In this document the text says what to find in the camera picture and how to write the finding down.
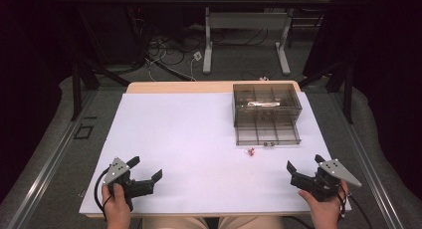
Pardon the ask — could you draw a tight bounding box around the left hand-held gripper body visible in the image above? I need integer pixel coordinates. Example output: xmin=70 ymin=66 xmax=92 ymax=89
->
xmin=103 ymin=157 xmax=155 ymax=212

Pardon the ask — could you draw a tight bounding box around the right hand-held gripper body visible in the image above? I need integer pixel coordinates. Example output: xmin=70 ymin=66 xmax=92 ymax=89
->
xmin=290 ymin=158 xmax=363 ymax=202

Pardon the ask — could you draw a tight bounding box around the person's right hand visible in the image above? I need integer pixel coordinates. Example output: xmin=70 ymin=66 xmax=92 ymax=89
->
xmin=297 ymin=180 xmax=350 ymax=229

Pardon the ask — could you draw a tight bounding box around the person's left hand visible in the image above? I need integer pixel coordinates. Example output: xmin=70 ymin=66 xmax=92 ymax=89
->
xmin=101 ymin=183 xmax=132 ymax=229

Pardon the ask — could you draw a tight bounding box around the clear grey divided drawer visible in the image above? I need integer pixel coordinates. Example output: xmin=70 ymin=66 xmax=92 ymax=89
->
xmin=235 ymin=114 xmax=303 ymax=146

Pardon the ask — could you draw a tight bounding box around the white table sheet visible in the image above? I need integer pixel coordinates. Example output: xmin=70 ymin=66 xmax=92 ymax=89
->
xmin=79 ymin=92 xmax=353 ymax=217

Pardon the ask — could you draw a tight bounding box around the person's left leg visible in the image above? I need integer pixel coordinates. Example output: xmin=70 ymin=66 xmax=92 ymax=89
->
xmin=141 ymin=216 xmax=211 ymax=229

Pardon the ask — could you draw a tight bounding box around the person's leg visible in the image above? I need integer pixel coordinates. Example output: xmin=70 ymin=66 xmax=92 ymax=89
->
xmin=218 ymin=216 xmax=284 ymax=229
xmin=141 ymin=216 xmax=211 ymax=229

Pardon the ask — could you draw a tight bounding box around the person's right leg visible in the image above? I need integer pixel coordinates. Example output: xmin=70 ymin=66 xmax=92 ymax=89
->
xmin=218 ymin=216 xmax=284 ymax=229

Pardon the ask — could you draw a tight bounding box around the pale slim item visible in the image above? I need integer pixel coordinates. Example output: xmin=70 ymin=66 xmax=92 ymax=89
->
xmin=246 ymin=101 xmax=282 ymax=108

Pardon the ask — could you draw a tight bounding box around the black metal stand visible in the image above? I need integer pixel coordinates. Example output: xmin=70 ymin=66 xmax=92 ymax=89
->
xmin=298 ymin=58 xmax=354 ymax=124
xmin=70 ymin=6 xmax=131 ymax=121

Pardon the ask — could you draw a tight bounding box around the clear grey drawer cabinet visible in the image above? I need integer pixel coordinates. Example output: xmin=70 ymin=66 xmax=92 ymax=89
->
xmin=232 ymin=83 xmax=304 ymax=128

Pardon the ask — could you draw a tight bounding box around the white desk with legs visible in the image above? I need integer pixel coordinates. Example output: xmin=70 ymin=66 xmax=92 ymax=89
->
xmin=183 ymin=0 xmax=334 ymax=76

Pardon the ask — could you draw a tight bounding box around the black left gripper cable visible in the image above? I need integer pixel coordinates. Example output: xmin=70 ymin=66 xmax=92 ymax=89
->
xmin=94 ymin=168 xmax=111 ymax=222

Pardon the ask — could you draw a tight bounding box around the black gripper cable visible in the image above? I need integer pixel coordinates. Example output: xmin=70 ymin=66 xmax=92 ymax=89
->
xmin=336 ymin=183 xmax=374 ymax=229
xmin=94 ymin=168 xmax=111 ymax=222

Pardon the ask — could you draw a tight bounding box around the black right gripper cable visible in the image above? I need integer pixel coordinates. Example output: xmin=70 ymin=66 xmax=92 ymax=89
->
xmin=336 ymin=183 xmax=374 ymax=229

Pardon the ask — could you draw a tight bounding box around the metal floor rail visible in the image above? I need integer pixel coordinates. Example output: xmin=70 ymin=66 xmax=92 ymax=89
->
xmin=6 ymin=89 xmax=101 ymax=229
xmin=326 ymin=89 xmax=407 ymax=229

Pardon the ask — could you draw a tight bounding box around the tangle of floor cables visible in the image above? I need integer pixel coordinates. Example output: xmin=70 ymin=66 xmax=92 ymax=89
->
xmin=127 ymin=6 xmax=277 ymax=84

